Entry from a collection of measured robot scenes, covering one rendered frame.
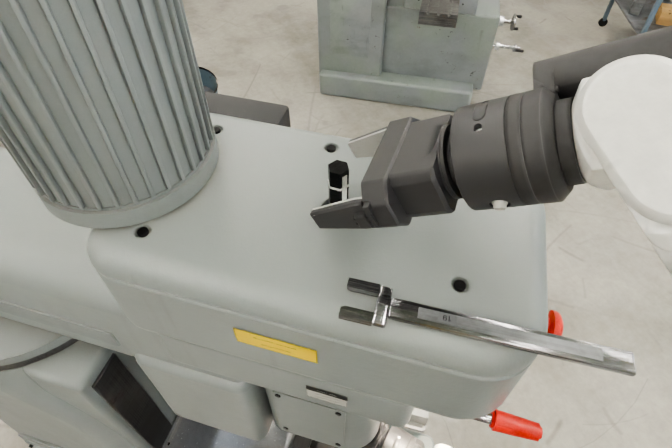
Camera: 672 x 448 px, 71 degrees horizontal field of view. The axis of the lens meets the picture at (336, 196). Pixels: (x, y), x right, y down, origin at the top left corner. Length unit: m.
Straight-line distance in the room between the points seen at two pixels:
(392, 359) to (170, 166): 0.28
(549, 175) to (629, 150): 0.06
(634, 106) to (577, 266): 2.76
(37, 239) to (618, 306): 2.76
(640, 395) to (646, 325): 0.41
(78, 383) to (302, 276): 0.52
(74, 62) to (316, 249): 0.26
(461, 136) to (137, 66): 0.27
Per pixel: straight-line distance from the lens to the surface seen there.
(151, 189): 0.50
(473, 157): 0.36
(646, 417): 2.77
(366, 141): 0.49
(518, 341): 0.44
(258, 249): 0.48
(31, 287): 0.76
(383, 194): 0.39
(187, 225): 0.51
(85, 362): 0.90
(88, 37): 0.41
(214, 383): 0.75
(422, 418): 1.33
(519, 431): 0.62
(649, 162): 0.32
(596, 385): 2.73
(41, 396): 1.01
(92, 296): 0.69
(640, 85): 0.34
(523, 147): 0.36
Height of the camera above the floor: 2.27
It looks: 47 degrees down
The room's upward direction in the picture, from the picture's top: straight up
